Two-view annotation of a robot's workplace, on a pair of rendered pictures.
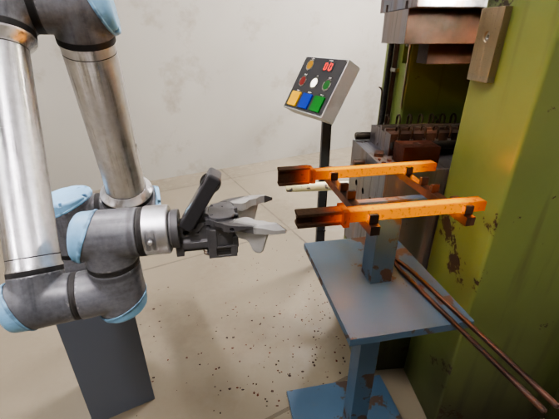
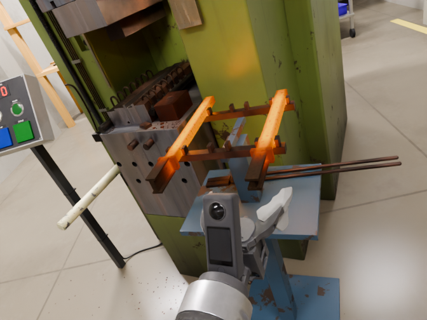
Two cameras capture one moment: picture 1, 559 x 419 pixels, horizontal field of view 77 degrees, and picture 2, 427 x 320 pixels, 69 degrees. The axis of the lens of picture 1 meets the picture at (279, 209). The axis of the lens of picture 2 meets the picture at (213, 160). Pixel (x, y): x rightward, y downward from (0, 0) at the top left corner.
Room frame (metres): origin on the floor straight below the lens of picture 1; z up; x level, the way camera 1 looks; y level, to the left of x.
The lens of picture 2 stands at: (0.35, 0.36, 1.34)
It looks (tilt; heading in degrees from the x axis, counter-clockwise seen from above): 31 degrees down; 310
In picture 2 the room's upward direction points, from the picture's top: 20 degrees counter-clockwise
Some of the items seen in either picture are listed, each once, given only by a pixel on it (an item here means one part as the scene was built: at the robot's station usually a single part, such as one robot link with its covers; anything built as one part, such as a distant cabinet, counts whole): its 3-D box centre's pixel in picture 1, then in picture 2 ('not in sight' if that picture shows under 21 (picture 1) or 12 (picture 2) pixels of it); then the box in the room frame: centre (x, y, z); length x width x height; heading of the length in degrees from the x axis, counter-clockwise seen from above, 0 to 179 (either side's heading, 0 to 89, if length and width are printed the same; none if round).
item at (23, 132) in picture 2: (317, 104); (24, 131); (1.68, -0.18, 1.01); 0.07 x 0.05 x 0.07; 30
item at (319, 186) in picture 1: (329, 185); (94, 192); (1.62, -0.25, 0.62); 0.44 x 0.05 x 0.05; 95
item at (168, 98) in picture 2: (415, 153); (173, 105); (1.11, -0.45, 0.95); 0.12 x 0.09 x 0.07; 95
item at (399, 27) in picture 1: (455, 27); (117, 2); (1.30, -0.58, 1.32); 0.42 x 0.20 x 0.10; 95
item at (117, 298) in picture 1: (113, 286); not in sight; (0.54, 0.32, 0.86); 0.12 x 0.09 x 0.12; 110
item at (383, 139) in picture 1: (433, 135); (155, 91); (1.30, -0.58, 0.96); 0.42 x 0.20 x 0.09; 95
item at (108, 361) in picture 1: (106, 334); not in sight; (0.95, 0.64, 0.30); 0.22 x 0.22 x 0.60; 29
